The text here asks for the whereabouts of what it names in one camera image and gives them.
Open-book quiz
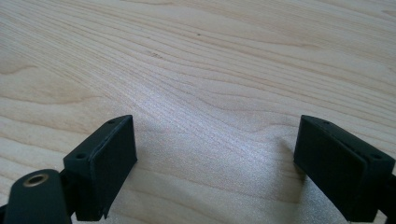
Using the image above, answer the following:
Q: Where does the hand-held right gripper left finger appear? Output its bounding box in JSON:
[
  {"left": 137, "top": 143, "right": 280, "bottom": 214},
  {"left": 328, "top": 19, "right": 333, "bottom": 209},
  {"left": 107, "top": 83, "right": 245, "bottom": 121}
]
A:
[{"left": 63, "top": 114, "right": 138, "bottom": 222}]

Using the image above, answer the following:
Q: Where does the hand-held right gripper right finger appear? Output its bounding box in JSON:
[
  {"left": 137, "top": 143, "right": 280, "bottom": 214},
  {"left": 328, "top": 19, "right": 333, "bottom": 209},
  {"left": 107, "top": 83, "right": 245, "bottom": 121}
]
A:
[{"left": 293, "top": 114, "right": 396, "bottom": 223}]

